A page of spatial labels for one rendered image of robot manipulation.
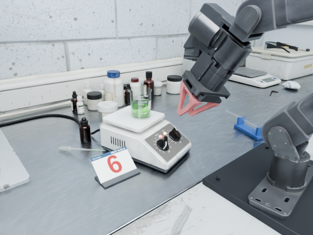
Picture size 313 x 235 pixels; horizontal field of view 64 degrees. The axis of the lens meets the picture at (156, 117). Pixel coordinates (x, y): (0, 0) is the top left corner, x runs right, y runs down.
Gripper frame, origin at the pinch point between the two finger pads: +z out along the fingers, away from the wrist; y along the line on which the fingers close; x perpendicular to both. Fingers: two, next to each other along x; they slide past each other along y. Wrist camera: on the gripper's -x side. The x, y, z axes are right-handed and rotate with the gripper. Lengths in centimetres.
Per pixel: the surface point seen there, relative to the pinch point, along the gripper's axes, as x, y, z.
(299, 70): -37, -108, -2
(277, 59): -43, -94, -1
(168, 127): -1.5, 0.0, 7.3
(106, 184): 8.8, 17.8, 13.5
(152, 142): 3.1, 7.2, 7.3
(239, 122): -1.5, -27.5, 5.0
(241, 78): -39, -72, 12
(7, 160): -6.6, 33.7, 25.5
